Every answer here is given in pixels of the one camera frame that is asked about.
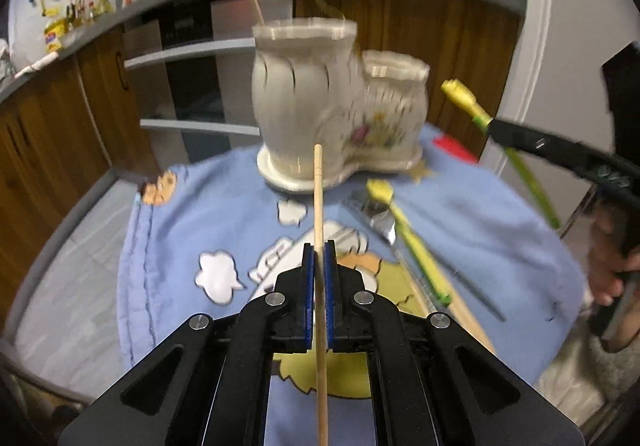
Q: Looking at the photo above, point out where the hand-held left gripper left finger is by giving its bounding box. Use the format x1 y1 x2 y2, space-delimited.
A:
57 242 317 446

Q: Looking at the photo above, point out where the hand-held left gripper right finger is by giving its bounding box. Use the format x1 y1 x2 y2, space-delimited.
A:
324 240 586 446

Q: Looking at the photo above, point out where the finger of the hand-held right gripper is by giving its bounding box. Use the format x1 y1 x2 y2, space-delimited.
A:
487 117 640 207

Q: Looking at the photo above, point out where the yellow green plastic utensil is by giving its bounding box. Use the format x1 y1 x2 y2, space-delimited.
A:
440 78 561 231
366 178 452 305

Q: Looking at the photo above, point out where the cream ceramic utensil holder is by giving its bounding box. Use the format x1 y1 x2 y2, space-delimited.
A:
251 16 432 191

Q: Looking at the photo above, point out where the person's right hand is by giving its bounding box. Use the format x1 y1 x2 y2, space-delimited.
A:
586 211 640 307

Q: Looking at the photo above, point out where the silver metal fork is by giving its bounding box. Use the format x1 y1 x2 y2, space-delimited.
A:
344 192 507 323

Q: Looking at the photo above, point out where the blue cartoon printed blanket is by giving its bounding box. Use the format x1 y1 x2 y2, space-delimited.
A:
117 123 589 446

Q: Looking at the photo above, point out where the brown wooden cabinet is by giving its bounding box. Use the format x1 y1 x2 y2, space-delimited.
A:
0 26 167 327
295 0 524 163

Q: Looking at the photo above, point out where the black built-in oven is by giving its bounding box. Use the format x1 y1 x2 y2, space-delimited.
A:
122 0 297 163

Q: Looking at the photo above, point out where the white fluffy rug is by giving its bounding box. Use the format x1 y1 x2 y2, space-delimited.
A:
535 318 621 429

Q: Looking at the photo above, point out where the white rolled cloth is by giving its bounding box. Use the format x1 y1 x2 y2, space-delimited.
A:
14 50 62 78

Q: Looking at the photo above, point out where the yellow labelled packet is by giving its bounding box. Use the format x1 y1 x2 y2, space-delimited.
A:
42 18 77 52

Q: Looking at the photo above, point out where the white door frame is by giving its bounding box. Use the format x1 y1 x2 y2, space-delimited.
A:
477 0 557 179

